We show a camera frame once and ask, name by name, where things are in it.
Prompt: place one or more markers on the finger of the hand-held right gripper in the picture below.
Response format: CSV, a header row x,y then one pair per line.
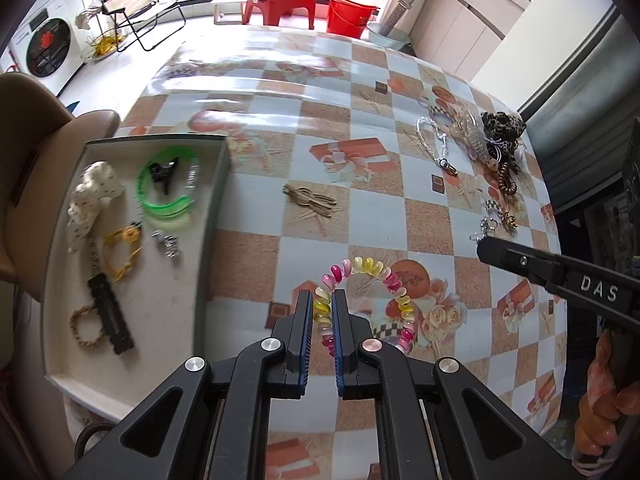
x,y
540,267

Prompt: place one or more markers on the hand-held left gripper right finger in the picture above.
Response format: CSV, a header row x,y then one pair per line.
x,y
340,340

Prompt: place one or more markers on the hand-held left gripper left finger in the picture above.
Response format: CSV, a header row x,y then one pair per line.
x,y
304,340

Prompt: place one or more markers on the grey rimmed white tray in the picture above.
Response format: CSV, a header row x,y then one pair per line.
x,y
165,310

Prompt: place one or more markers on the silver rhinestone hair clip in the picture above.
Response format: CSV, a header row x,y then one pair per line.
x,y
167,246

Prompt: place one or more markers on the dark rectangular hair clip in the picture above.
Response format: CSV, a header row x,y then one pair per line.
x,y
110,315

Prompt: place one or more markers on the small black claw clip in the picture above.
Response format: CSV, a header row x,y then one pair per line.
x,y
161,172

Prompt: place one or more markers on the cream polka dot scrunchie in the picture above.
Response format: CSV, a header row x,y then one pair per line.
x,y
90,195

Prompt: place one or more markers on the person's right hand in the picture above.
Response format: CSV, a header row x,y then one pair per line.
x,y
597,410

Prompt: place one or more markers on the gold letter hair clip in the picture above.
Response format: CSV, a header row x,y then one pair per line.
x,y
507,221

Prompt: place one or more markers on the checkered patterned tablecloth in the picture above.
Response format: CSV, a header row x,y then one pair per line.
x,y
260,265

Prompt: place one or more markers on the bronze metal hair clip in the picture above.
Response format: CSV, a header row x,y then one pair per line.
x,y
307,200

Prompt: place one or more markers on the leopard print scrunchie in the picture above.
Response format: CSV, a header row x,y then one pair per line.
x,y
500,122

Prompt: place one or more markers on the clear hair claw clip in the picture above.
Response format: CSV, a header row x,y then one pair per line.
x,y
472,135

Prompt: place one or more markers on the green plastic bangle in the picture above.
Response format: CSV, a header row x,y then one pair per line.
x,y
172,207

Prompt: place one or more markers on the white cabinet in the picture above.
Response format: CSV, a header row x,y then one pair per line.
x,y
465,20

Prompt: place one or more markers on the pale blue basin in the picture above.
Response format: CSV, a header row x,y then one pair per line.
x,y
390,35

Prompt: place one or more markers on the red bucket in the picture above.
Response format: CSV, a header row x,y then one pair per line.
x,y
350,17

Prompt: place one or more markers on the beige leather chair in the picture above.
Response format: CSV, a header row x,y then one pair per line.
x,y
35,160

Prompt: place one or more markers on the white low stool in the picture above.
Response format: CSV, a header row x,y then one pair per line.
x,y
230,10

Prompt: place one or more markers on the black folding chair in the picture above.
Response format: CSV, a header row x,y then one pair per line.
x,y
135,5

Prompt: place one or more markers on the white washing machine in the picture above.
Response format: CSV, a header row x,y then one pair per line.
x,y
47,45

